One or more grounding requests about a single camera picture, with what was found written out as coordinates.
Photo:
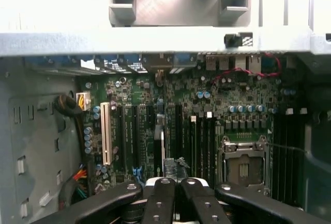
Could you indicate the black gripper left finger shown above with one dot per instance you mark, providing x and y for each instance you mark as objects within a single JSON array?
[{"x": 160, "y": 203}]

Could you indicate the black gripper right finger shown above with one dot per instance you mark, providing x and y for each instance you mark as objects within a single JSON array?
[{"x": 199, "y": 203}]

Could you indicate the black RAM slot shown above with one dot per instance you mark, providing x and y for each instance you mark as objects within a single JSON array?
[
  {"x": 208, "y": 149},
  {"x": 201, "y": 149},
  {"x": 214, "y": 149}
]

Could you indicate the metal CPU socket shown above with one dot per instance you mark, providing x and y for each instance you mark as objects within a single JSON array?
[{"x": 243, "y": 167}]

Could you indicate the long black expansion slot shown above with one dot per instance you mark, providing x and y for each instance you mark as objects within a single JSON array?
[
  {"x": 179, "y": 131},
  {"x": 136, "y": 136},
  {"x": 122, "y": 136}
]

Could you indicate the white PCI expansion slot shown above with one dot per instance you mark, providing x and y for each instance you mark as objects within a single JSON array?
[{"x": 106, "y": 133}]

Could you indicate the short black expansion slot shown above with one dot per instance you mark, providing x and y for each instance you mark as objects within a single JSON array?
[{"x": 151, "y": 112}]

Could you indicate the thin metal locking lever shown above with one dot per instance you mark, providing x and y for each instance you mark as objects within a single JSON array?
[{"x": 282, "y": 146}]

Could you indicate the green motherboard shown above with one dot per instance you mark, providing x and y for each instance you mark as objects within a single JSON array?
[{"x": 134, "y": 89}]

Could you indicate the white power connector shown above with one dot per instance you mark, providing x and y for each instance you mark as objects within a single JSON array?
[{"x": 86, "y": 97}]

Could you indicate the silver USB port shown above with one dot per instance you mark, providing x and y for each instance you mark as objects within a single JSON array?
[
  {"x": 210, "y": 63},
  {"x": 224, "y": 63}
]

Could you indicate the blue slot clip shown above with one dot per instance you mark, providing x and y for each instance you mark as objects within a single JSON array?
[
  {"x": 184, "y": 59},
  {"x": 111, "y": 59},
  {"x": 132, "y": 59}
]

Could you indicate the silver rear port block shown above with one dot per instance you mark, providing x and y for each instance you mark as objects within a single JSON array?
[
  {"x": 240, "y": 63},
  {"x": 255, "y": 62}
]

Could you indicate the black open PC case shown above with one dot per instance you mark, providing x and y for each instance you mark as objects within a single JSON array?
[{"x": 77, "y": 43}]

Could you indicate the grey parts rack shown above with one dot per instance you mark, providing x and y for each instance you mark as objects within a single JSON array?
[{"x": 175, "y": 1}]

